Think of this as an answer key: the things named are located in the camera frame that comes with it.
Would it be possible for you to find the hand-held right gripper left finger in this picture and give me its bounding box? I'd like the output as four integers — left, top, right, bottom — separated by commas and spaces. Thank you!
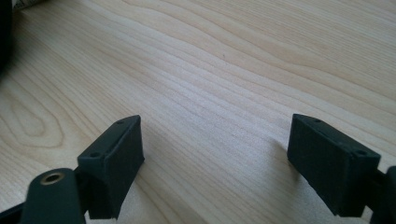
77, 114, 146, 220

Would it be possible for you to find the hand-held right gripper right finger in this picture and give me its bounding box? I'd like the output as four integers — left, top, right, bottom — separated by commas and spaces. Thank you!
286, 113, 382, 217

